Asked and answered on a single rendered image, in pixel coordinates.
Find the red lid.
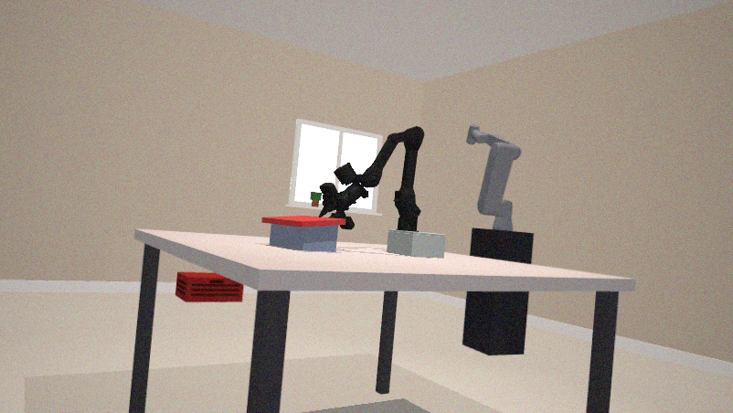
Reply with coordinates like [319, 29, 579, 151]
[262, 216, 345, 228]

